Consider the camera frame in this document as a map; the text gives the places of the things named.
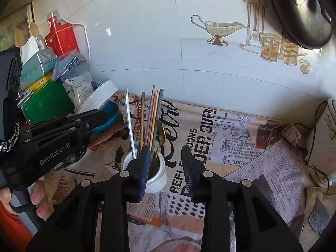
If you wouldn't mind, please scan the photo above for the white cable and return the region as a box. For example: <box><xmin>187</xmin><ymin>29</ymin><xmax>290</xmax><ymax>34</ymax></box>
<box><xmin>60</xmin><ymin>20</ymin><xmax>91</xmax><ymax>67</ymax></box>

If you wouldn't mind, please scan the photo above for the clear small bottle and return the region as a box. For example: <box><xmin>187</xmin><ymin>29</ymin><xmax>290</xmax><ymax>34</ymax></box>
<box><xmin>35</xmin><ymin>35</ymin><xmax>47</xmax><ymax>51</ymax></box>

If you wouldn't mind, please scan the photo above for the blue white plastic bag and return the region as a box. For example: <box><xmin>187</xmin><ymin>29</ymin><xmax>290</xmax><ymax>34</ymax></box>
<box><xmin>52</xmin><ymin>51</ymin><xmax>95</xmax><ymax>106</ymax></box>

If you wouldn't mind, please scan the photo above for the bronze metal chopstick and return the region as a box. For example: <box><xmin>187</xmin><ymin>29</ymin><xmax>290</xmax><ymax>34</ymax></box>
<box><xmin>140</xmin><ymin>92</ymin><xmax>146</xmax><ymax>151</ymax></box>

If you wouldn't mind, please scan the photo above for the black frying pan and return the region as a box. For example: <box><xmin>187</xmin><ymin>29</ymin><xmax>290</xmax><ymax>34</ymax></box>
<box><xmin>267</xmin><ymin>0</ymin><xmax>334</xmax><ymax>50</ymax></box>

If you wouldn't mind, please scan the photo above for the yellow small box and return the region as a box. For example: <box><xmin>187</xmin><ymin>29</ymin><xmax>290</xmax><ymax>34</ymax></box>
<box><xmin>27</xmin><ymin>74</ymin><xmax>52</xmax><ymax>91</ymax></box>

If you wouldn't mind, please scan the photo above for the blue bowl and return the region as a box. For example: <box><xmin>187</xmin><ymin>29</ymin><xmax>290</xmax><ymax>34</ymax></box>
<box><xmin>92</xmin><ymin>101</ymin><xmax>120</xmax><ymax>133</ymax></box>

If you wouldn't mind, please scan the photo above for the gold metal spoon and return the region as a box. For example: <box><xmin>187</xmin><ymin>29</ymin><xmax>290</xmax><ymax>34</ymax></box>
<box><xmin>154</xmin><ymin>120</ymin><xmax>167</xmax><ymax>164</ymax></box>

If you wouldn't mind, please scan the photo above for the green plastic container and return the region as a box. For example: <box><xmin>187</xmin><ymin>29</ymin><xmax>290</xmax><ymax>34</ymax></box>
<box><xmin>22</xmin><ymin>80</ymin><xmax>77</xmax><ymax>124</ymax></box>

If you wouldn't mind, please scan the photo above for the braided black white cord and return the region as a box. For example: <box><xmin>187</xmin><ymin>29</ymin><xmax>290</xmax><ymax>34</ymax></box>
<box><xmin>0</xmin><ymin>124</ymin><xmax>21</xmax><ymax>153</ymax></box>

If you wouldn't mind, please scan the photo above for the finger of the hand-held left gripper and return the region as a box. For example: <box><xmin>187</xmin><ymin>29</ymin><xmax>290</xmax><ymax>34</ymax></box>
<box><xmin>21</xmin><ymin>109</ymin><xmax>109</xmax><ymax>134</ymax></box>
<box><xmin>26</xmin><ymin>123</ymin><xmax>92</xmax><ymax>150</ymax></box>

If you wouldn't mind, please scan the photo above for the person's left hand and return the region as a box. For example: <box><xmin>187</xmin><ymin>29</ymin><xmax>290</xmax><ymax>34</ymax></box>
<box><xmin>0</xmin><ymin>178</ymin><xmax>55</xmax><ymax>219</ymax></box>

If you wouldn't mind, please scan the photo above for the red metal tin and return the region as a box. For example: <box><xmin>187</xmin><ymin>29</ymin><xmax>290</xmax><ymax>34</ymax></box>
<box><xmin>45</xmin><ymin>22</ymin><xmax>80</xmax><ymax>56</ymax></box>

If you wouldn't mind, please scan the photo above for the teal tissue box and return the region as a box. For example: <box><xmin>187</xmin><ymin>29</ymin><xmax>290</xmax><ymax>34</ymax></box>
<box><xmin>20</xmin><ymin>36</ymin><xmax>58</xmax><ymax>90</ymax></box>

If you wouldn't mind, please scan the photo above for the clear plastic cup red label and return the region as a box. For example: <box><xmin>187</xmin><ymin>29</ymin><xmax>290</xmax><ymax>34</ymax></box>
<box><xmin>47</xmin><ymin>10</ymin><xmax>62</xmax><ymax>28</ymax></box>

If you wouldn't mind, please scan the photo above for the white ceramic cup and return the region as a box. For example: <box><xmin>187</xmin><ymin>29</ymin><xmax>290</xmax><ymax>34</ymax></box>
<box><xmin>122</xmin><ymin>150</ymin><xmax>168</xmax><ymax>194</ymax></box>

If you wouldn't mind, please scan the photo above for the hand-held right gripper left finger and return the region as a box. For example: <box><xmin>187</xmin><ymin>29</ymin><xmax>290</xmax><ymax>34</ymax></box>
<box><xmin>26</xmin><ymin>146</ymin><xmax>151</xmax><ymax>252</ymax></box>

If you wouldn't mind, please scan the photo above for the white appliance with cord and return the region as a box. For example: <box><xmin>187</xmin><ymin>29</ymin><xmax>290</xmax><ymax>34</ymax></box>
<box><xmin>293</xmin><ymin>105</ymin><xmax>336</xmax><ymax>190</ymax></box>

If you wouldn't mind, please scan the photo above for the newspaper print tablecloth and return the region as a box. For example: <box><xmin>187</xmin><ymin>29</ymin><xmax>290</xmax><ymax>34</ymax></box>
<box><xmin>50</xmin><ymin>92</ymin><xmax>327</xmax><ymax>252</ymax></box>

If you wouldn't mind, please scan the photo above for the white plastic lid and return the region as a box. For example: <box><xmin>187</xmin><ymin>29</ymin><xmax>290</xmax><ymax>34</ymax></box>
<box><xmin>77</xmin><ymin>79</ymin><xmax>120</xmax><ymax>114</ymax></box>

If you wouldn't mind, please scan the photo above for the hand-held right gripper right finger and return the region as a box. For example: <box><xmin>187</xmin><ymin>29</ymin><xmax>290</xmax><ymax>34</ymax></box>
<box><xmin>182</xmin><ymin>146</ymin><xmax>303</xmax><ymax>252</ymax></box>

